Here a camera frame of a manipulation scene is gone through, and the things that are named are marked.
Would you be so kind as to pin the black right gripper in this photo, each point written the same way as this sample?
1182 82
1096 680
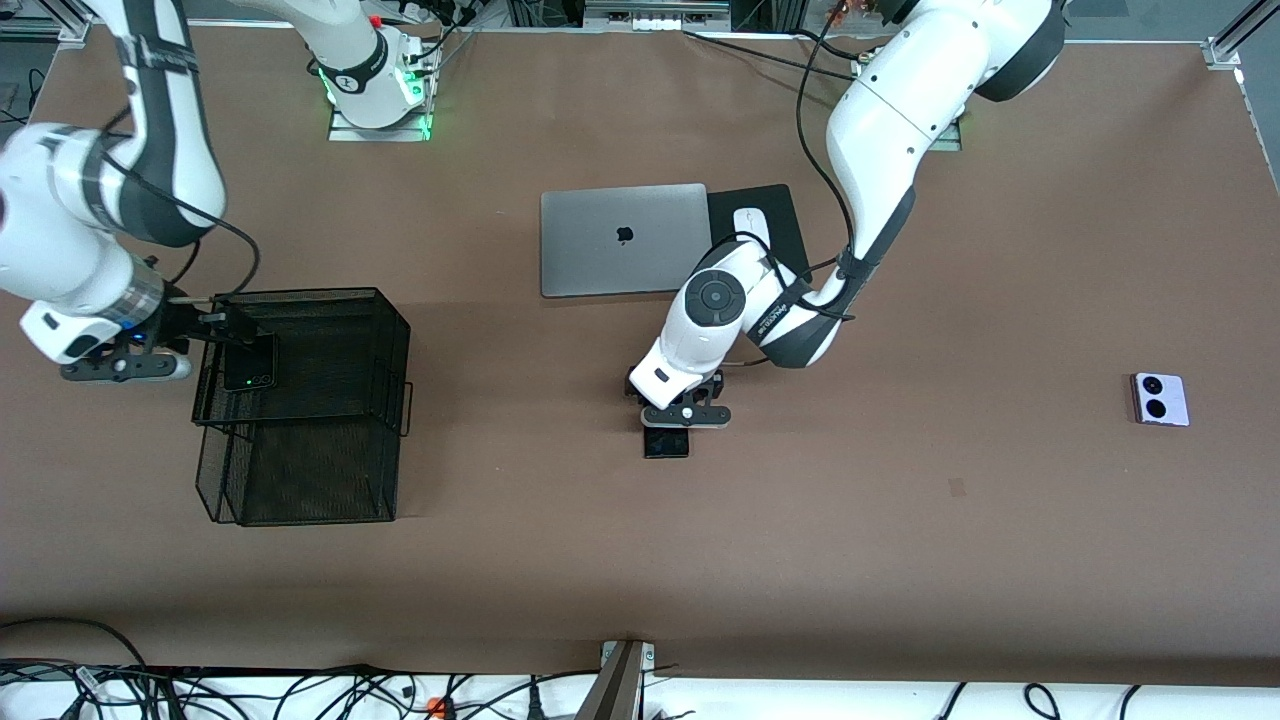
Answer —
181 323

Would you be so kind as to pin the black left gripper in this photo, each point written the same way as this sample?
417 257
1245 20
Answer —
716 387

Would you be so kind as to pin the black flip phone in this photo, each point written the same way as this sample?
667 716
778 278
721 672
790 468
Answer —
250 368

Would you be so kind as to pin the black slab smartphone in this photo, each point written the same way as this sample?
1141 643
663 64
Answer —
667 443

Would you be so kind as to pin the white flip phone two circles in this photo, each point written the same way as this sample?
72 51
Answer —
1160 400

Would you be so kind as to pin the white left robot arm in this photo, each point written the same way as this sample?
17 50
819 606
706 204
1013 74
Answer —
880 110

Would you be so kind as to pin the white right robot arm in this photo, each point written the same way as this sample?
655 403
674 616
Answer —
60 200

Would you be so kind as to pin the white computer mouse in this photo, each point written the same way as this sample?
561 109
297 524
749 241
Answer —
750 225

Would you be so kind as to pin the silver laptop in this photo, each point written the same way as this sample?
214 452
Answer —
600 250

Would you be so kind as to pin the black mouse pad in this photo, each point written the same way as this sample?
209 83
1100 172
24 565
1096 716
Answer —
785 210

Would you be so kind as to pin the white power strip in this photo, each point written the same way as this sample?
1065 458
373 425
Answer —
655 18

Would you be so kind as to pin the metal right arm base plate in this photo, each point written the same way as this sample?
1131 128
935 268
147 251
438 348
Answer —
345 133

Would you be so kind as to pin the metal frame post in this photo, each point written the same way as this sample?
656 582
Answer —
615 690

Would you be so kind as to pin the aluminium frame corner profile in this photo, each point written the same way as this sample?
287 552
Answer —
1225 50
72 30

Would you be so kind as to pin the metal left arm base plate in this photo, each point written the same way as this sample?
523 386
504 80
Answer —
952 138

